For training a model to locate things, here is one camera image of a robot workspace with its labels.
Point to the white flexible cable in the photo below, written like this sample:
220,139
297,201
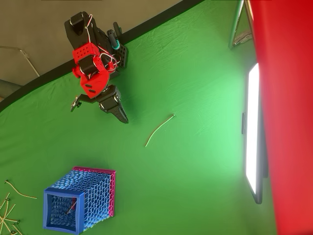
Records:
18,193
156,131

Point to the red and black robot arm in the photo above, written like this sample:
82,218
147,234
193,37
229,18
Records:
94,78

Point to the blue and pink lattice basket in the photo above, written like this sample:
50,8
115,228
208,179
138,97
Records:
95,195

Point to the green cloth with black border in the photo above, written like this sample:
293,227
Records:
171,159

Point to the thin white metal rod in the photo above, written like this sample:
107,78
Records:
27,57

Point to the flat LED light panel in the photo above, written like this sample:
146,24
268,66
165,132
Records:
252,134

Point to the chrome metal stand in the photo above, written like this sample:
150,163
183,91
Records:
234,24

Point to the red blurred foreground object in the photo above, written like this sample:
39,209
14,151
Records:
286,98

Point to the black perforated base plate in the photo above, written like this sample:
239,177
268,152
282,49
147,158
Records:
122,56

